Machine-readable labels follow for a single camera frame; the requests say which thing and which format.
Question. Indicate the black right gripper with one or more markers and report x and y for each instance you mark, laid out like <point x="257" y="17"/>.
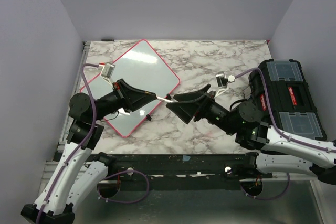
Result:
<point x="187" y="110"/>

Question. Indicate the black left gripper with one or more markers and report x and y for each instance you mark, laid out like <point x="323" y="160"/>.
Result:
<point x="131" y="97"/>

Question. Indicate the white marker pen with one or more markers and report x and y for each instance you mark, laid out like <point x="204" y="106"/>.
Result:
<point x="165" y="100"/>

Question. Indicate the pink framed whiteboard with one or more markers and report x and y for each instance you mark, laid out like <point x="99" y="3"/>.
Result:
<point x="141" y="67"/>

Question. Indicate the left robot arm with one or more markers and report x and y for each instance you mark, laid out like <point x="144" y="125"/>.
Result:
<point x="65" y="191"/>

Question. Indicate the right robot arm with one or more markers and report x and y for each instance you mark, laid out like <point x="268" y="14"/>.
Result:
<point x="283" y="152"/>

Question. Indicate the black toolbox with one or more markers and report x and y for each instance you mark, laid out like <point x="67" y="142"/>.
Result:
<point x="291" y="103"/>

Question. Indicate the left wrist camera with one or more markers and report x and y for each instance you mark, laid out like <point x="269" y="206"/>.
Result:
<point x="106" y="71"/>

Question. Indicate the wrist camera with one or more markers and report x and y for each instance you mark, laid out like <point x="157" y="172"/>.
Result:
<point x="106" y="71"/>
<point x="222" y="81"/>

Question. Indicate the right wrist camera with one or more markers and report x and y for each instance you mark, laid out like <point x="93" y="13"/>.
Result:
<point x="222" y="81"/>

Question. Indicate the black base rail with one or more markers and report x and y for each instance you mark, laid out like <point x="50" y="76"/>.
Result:
<point x="168" y="172"/>

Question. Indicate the aluminium frame rail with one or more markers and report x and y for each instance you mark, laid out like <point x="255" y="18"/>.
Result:
<point x="51" y="165"/>

